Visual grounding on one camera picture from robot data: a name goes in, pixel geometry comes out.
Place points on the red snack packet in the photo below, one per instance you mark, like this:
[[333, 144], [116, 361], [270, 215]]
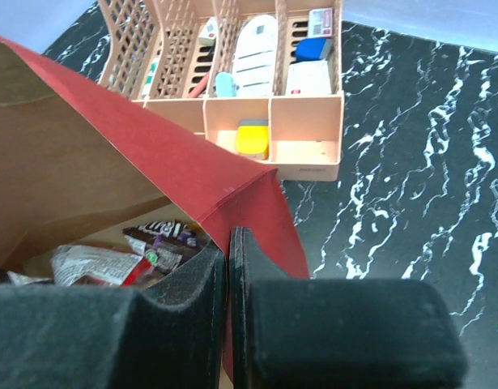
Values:
[[76, 264]]

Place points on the pink plastic desk organizer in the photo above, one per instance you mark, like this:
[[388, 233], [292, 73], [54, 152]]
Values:
[[228, 70]]

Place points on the red brown paper bag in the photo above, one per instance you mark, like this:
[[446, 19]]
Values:
[[76, 159]]

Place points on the white label card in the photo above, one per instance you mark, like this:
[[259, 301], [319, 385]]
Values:
[[253, 65]]

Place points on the dark chocolate snack packet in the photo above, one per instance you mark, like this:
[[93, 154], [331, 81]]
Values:
[[164, 244]]

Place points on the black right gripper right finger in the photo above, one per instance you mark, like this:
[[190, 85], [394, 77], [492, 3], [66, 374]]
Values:
[[335, 333]]

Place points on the yellow box in organizer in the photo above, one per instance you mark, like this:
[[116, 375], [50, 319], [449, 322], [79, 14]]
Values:
[[252, 139]]

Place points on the white small box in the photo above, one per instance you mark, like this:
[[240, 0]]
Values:
[[309, 79]]

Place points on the blue small box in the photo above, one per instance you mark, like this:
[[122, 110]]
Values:
[[314, 49]]

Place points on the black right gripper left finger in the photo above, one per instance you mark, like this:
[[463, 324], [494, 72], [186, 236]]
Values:
[[167, 336]]

